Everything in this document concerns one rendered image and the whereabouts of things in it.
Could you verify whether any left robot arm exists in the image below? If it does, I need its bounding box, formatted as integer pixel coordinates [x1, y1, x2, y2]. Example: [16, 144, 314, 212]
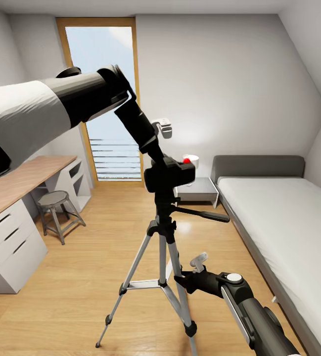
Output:
[0, 64, 172, 178]

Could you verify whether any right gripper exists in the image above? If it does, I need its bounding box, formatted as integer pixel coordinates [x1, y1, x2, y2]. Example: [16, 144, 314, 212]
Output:
[174, 265, 211, 294]

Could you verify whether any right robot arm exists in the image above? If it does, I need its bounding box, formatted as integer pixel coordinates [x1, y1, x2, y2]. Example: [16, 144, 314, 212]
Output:
[174, 252, 301, 356]

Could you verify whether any digital camera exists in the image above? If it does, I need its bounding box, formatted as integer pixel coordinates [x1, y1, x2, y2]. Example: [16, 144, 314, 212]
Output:
[144, 154, 196, 193]

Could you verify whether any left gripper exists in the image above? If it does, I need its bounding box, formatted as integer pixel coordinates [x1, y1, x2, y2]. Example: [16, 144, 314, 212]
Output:
[124, 112, 168, 169]

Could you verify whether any camera tripod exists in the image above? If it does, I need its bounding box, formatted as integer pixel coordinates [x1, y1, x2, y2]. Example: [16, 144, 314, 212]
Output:
[95, 189, 230, 356]

